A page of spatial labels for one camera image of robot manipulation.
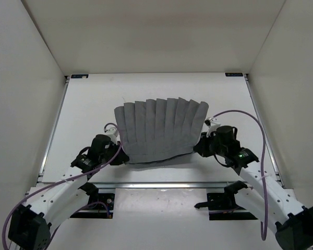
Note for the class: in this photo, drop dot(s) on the right blue corner sticker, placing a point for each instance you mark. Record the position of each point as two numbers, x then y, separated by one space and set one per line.
233 74

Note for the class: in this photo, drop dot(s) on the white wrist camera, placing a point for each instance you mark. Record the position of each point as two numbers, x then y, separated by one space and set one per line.
112 133
212 123

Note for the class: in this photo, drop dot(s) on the left aluminium table rail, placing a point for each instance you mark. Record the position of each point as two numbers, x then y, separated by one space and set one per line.
49 143

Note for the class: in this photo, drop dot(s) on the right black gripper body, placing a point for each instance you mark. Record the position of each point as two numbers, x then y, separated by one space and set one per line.
212 146

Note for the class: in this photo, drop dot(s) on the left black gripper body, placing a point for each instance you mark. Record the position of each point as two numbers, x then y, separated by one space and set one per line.
107 155

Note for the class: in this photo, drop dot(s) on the aluminium table rail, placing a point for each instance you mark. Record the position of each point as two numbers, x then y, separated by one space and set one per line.
259 116
49 143

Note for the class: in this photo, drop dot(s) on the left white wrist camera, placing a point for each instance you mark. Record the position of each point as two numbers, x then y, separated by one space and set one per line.
112 133

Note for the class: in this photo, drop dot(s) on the left blue corner sticker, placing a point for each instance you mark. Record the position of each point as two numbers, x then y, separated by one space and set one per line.
79 76

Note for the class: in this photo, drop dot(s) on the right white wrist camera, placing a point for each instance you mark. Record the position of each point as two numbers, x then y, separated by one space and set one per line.
212 123

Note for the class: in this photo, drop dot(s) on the front aluminium rail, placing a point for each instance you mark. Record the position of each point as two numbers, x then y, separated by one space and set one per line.
161 185

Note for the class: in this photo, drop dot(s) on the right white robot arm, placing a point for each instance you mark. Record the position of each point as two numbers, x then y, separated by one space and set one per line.
290 221

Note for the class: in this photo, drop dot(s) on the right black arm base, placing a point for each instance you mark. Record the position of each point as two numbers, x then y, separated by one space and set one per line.
222 206

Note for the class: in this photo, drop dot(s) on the grey pleated skirt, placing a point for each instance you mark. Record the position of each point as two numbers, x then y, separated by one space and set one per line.
159 129

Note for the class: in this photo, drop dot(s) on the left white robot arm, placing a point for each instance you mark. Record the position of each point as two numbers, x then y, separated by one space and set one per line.
32 225

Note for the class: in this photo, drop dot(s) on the blue corner sticker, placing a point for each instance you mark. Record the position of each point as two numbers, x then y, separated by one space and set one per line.
233 74
79 76

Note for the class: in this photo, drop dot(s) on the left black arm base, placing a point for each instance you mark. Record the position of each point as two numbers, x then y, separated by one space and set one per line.
100 204

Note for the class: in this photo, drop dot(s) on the right aluminium table rail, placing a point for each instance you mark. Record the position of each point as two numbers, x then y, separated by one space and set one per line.
259 116

